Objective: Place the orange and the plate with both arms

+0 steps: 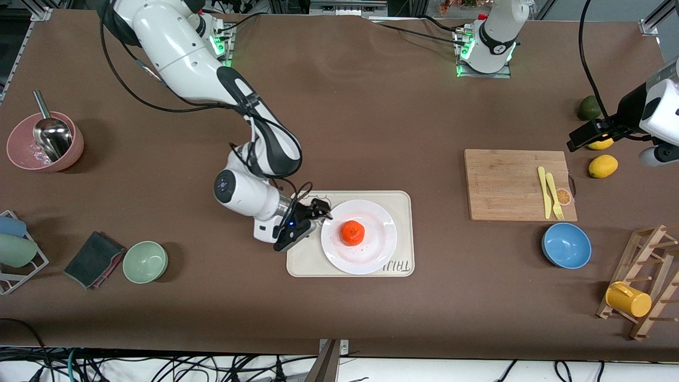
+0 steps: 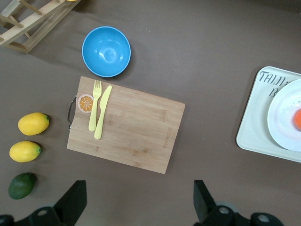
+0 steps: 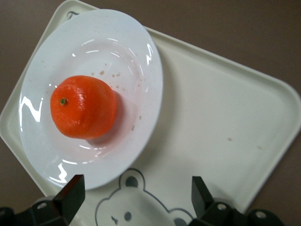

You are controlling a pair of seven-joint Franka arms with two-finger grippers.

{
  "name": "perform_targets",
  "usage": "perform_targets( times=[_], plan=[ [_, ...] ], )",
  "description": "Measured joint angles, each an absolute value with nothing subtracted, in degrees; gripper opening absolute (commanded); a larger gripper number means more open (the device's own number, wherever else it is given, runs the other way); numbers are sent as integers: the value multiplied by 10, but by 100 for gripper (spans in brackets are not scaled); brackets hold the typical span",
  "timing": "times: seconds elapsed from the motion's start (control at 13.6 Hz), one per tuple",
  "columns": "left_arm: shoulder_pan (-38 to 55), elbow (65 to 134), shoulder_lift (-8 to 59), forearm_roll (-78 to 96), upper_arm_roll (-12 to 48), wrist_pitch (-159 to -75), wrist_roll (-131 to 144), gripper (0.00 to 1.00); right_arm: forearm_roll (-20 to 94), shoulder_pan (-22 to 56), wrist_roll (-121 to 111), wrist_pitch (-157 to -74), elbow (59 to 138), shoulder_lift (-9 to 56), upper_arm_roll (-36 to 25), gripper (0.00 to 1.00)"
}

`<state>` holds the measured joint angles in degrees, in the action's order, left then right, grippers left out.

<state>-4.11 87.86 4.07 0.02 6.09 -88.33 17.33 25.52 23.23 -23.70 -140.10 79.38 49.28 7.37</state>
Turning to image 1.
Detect orange mandarin fruit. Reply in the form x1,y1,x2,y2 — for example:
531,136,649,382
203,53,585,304
340,220,365,247

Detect white round plate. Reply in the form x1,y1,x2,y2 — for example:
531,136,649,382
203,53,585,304
320,199,398,275

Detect dark green avocado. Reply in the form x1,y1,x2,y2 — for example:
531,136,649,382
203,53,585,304
578,95,603,121

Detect yellow plastic fork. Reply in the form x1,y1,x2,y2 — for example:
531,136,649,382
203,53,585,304
545,172,565,221

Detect yellow plastic knife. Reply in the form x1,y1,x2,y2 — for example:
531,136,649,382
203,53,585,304
537,166,552,220

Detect beige tray with bear print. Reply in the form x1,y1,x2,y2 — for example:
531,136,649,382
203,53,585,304
286,190,415,278

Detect wooden cutting board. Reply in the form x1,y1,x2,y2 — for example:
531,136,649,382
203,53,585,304
464,149,578,222

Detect blue bowl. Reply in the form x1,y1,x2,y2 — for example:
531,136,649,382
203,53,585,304
542,222,592,270

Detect wooden cup rack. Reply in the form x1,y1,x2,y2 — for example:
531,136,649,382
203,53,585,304
596,224,679,341

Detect pale green bowl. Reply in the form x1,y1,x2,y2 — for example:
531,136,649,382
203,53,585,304
123,241,169,284

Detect yellow mug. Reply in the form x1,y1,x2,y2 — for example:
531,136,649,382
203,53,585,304
605,281,652,318

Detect dark grey folded cloth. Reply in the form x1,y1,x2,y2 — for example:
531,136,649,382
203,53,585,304
64,231,126,290

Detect metal scoop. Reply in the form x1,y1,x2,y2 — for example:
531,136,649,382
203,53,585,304
33,90,73,162

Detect pale green cup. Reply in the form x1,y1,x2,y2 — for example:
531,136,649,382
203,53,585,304
0,233,39,268

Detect pink bowl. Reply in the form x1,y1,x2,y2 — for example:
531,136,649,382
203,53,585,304
6,111,84,172

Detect pale blue cup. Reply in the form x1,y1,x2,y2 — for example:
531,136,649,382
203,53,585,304
0,216,27,238

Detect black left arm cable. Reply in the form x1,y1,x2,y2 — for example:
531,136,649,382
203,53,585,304
579,0,613,123

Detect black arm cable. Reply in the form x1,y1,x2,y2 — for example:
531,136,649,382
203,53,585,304
100,0,314,234
579,0,613,123

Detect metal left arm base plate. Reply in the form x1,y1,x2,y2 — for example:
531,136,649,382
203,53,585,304
456,29,512,79

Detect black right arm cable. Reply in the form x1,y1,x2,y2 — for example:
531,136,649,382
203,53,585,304
100,0,314,234

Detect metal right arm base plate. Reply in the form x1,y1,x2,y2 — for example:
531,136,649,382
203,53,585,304
210,24,232,68

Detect black left base cable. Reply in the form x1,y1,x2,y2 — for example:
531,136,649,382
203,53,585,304
371,16,462,44

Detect black base cable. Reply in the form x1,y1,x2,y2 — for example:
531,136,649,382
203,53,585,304
212,12,266,35
371,16,462,44

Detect aluminium frame profile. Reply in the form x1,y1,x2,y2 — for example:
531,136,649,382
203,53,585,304
310,0,388,16

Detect black right base cable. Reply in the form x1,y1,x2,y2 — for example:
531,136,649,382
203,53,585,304
212,12,266,35

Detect tangled black floor cables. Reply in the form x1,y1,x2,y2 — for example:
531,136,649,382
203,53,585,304
0,317,605,382

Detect white wire rack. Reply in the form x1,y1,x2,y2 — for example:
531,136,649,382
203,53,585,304
0,210,49,296

